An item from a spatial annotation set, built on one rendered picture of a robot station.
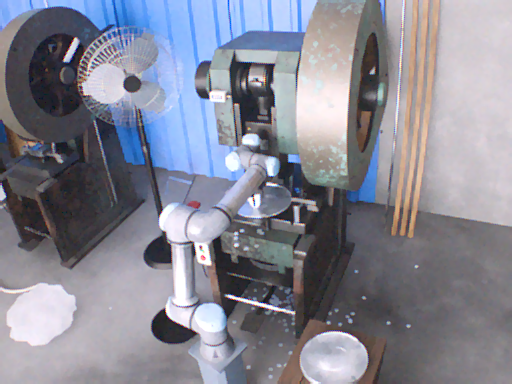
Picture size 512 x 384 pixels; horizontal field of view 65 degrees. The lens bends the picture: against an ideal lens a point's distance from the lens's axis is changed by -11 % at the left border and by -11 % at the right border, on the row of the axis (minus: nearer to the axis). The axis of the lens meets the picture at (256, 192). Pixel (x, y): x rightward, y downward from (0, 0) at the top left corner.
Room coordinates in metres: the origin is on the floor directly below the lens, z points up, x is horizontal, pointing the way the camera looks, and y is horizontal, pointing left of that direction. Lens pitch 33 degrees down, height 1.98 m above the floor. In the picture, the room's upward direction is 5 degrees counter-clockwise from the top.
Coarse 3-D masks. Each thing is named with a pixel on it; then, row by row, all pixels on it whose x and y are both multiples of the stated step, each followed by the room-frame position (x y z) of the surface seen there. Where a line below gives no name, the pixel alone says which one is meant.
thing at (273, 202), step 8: (272, 184) 1.91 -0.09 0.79; (264, 192) 1.85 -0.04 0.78; (272, 192) 1.84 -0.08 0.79; (280, 192) 1.83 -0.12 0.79; (288, 192) 1.82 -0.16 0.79; (248, 200) 1.79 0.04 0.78; (264, 200) 1.77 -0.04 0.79; (272, 200) 1.76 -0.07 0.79; (280, 200) 1.76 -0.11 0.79; (288, 200) 1.75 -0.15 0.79; (248, 208) 1.72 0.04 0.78; (264, 208) 1.71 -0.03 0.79; (272, 208) 1.70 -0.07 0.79; (280, 208) 1.69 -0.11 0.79; (248, 216) 1.65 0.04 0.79; (256, 216) 1.65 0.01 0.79; (264, 216) 1.64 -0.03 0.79
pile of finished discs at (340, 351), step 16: (320, 336) 1.25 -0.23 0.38; (336, 336) 1.24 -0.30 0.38; (304, 352) 1.17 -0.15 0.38; (320, 352) 1.16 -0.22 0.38; (336, 352) 1.15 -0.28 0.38; (352, 352) 1.14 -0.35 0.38; (304, 368) 1.09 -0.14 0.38; (320, 368) 1.08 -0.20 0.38; (336, 368) 1.06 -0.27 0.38; (352, 368) 1.06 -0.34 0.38
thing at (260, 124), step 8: (256, 112) 1.95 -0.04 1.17; (248, 120) 1.86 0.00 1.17; (256, 120) 1.85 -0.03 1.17; (264, 120) 1.84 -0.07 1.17; (248, 128) 1.83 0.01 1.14; (256, 128) 1.82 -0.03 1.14; (264, 128) 1.81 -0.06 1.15; (264, 136) 1.81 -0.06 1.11; (272, 136) 1.79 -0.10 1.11; (264, 144) 1.81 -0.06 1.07; (272, 144) 1.79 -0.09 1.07; (264, 152) 1.81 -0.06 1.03; (272, 152) 1.79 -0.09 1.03; (280, 168) 1.81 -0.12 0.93; (272, 176) 1.79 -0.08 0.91; (280, 176) 1.81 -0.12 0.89
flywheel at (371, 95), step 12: (372, 36) 1.91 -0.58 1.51; (372, 48) 1.95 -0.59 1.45; (372, 60) 1.96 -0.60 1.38; (372, 72) 1.87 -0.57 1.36; (360, 84) 1.65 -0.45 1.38; (372, 84) 1.63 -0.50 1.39; (384, 84) 1.66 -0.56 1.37; (360, 96) 1.63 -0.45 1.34; (372, 96) 1.60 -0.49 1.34; (384, 96) 1.66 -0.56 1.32; (360, 108) 1.64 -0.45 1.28; (372, 108) 1.61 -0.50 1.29; (360, 120) 1.88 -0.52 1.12; (360, 132) 1.84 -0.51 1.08; (360, 144) 1.77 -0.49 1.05
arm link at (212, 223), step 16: (256, 160) 1.56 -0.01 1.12; (272, 160) 1.54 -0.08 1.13; (256, 176) 1.47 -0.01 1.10; (240, 192) 1.39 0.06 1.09; (224, 208) 1.31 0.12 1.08; (240, 208) 1.36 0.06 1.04; (192, 224) 1.25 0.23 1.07; (208, 224) 1.24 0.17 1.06; (224, 224) 1.26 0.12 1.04; (192, 240) 1.24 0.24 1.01; (208, 240) 1.24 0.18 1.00
